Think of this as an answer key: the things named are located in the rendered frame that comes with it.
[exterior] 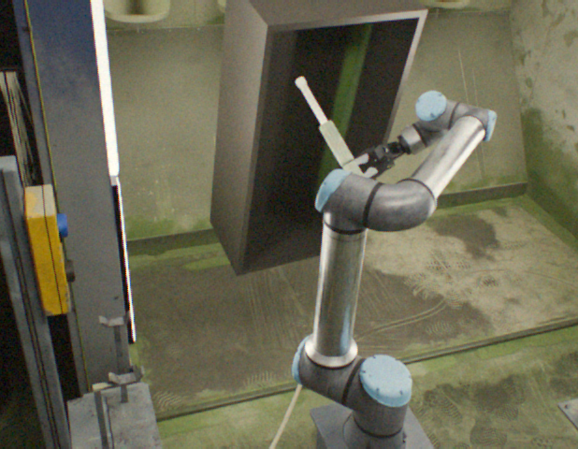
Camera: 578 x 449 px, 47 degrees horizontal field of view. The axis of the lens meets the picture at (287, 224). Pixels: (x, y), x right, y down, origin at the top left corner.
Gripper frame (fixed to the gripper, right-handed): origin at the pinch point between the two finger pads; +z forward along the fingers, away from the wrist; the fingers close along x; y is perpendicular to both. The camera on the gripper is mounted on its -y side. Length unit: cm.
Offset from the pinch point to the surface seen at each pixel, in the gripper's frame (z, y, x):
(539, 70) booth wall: -121, 211, 34
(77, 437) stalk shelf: 95, -52, -32
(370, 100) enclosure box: -20, 56, 33
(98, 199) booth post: 64, -42, 24
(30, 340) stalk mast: 76, -83, -10
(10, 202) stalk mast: 54, -103, 11
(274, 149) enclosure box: 27, 69, 40
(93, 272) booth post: 82, -29, 10
